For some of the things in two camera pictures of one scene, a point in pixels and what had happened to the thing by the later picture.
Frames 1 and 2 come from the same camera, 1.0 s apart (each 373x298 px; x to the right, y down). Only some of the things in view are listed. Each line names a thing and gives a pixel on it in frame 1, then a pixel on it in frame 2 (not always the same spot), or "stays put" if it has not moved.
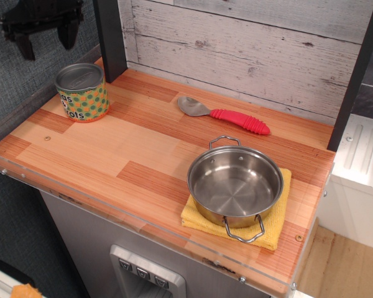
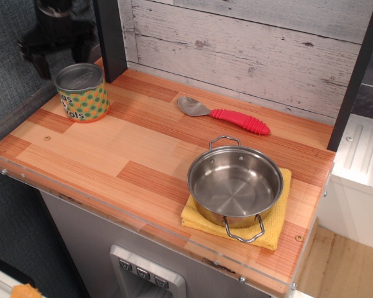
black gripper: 30,16 → 56,28
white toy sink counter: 354,204 stays put
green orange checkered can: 82,90 stays put
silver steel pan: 231,185 stays put
